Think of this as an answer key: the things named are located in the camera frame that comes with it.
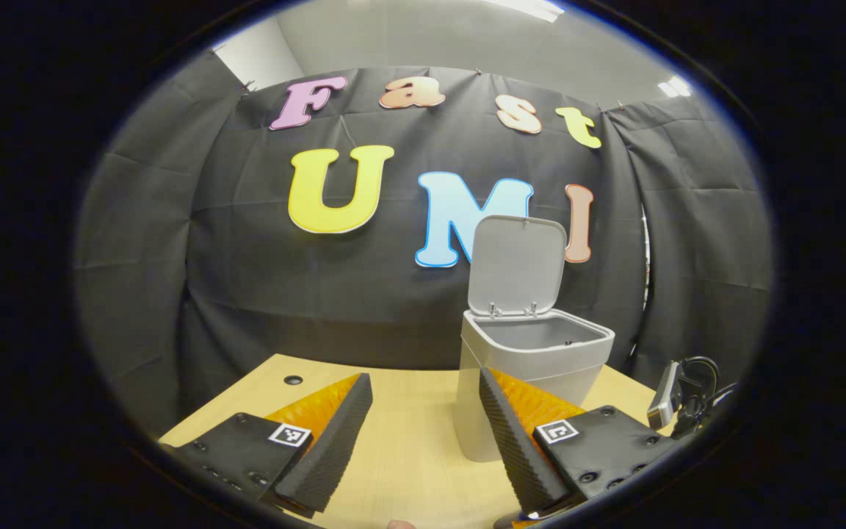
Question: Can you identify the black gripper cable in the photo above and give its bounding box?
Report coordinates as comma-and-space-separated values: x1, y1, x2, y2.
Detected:
682, 356, 740, 414

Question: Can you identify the wooden desktop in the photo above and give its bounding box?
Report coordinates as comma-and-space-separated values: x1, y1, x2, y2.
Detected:
159, 354, 677, 529

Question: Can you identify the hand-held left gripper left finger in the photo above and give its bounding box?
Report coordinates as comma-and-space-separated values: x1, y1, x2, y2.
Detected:
159, 373, 374, 514

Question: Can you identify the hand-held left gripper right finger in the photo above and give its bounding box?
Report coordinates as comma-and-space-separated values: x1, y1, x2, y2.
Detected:
479, 367, 681, 516

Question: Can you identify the large ceiling light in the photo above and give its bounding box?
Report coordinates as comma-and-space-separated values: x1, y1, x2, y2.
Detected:
482, 0, 568, 24

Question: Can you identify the black backdrop cloth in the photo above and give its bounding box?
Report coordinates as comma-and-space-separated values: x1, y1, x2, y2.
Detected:
74, 51, 773, 442

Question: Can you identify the white desktop garbage bin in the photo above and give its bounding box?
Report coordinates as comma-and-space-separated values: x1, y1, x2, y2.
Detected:
456, 215, 615, 463

